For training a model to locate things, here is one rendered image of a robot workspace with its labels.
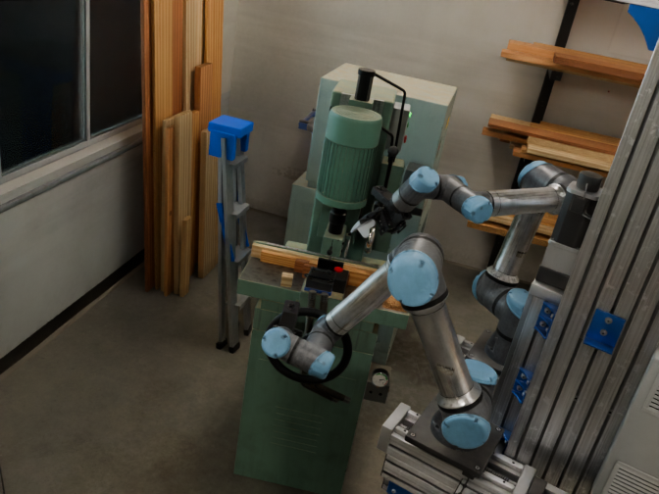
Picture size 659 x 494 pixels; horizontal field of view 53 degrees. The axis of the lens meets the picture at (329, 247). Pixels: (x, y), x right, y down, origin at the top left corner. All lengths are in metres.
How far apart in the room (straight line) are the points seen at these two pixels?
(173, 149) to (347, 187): 1.55
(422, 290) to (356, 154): 0.75
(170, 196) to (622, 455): 2.53
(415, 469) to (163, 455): 1.24
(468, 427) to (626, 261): 0.56
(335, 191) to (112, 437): 1.46
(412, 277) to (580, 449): 0.78
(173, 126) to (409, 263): 2.21
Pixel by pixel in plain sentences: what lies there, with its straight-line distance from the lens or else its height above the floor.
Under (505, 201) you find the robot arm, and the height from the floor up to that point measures 1.41.
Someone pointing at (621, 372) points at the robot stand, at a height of 1.13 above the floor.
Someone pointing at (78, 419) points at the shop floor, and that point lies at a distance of 3.07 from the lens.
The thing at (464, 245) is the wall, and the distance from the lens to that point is 4.73.
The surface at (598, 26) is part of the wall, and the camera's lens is 4.38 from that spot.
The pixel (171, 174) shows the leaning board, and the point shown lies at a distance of 3.56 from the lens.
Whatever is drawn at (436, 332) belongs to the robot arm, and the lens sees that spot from 1.57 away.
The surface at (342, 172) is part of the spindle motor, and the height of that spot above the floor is 1.32.
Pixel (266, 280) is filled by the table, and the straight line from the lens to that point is 2.29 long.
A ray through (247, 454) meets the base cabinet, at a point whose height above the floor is 0.12.
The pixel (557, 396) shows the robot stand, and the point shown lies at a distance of 1.95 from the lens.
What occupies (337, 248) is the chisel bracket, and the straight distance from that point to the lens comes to 2.28.
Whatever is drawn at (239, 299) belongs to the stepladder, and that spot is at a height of 0.26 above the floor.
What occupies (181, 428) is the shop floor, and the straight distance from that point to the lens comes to 3.00.
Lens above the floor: 2.04
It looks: 26 degrees down
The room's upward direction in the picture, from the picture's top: 10 degrees clockwise
